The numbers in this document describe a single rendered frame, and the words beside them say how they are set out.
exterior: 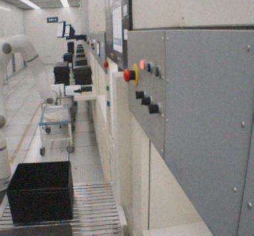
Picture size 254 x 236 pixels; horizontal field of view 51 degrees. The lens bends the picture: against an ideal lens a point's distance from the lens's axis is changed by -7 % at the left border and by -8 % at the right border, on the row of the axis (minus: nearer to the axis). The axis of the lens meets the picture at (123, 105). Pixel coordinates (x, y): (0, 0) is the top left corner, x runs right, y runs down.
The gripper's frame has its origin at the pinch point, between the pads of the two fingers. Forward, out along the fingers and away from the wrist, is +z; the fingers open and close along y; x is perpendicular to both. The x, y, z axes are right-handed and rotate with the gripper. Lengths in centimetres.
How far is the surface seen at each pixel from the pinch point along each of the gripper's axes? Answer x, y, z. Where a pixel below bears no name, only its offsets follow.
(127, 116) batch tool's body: 5, 82, 11
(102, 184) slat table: -44, 43, 3
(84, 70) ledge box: -18, -233, 2
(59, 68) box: -26, -342, -42
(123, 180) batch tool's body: -21, 82, 9
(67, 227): -34, 91, -15
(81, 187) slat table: -44, 45, -9
